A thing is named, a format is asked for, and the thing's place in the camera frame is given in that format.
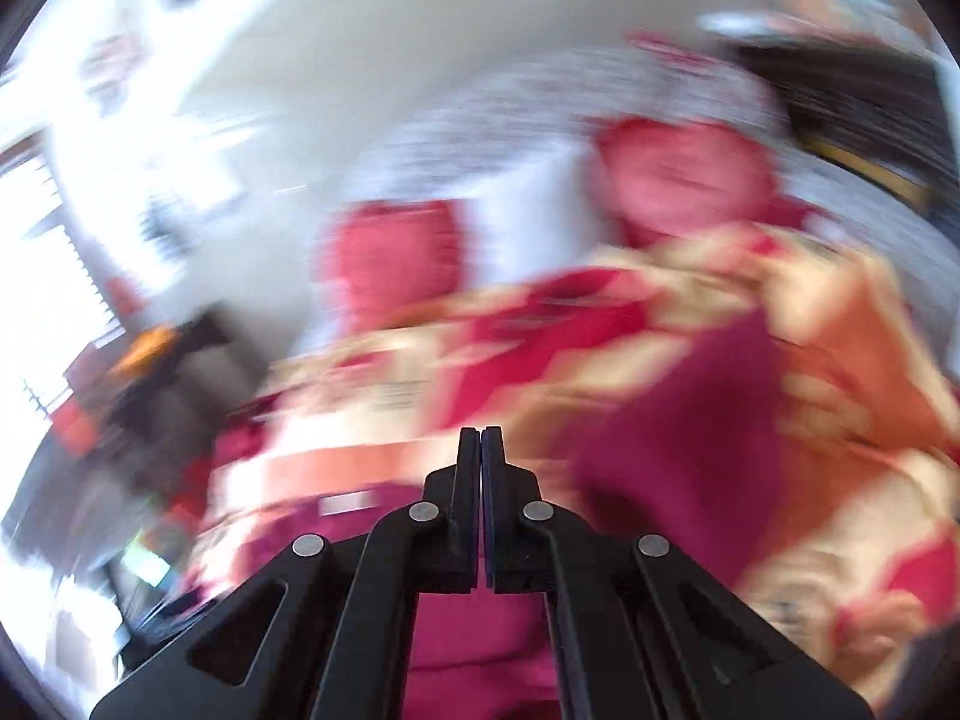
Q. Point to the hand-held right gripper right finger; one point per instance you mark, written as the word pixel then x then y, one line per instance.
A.
pixel 491 510

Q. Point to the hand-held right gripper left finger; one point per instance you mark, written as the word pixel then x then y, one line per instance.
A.
pixel 469 510

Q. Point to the maroon sweater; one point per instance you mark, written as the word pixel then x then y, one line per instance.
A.
pixel 667 435

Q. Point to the red heart pillow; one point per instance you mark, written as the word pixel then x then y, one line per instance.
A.
pixel 390 255
pixel 690 165

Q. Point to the white pillow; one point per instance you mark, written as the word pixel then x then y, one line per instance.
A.
pixel 525 217

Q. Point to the dark wooden side table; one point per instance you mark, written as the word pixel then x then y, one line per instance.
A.
pixel 195 345

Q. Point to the orange plastic basket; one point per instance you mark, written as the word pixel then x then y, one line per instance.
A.
pixel 146 345

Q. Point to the red gift bag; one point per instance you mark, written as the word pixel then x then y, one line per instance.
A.
pixel 75 427

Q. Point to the red orange printed blanket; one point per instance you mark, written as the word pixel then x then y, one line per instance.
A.
pixel 862 330

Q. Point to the large floral pillow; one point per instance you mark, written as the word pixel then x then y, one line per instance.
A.
pixel 525 90

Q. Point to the window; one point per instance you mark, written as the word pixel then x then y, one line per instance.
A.
pixel 45 277

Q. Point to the red frilled cloth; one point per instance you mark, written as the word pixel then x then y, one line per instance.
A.
pixel 667 51

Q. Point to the dark carved wooden cabinet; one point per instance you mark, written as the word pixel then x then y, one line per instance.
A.
pixel 847 105

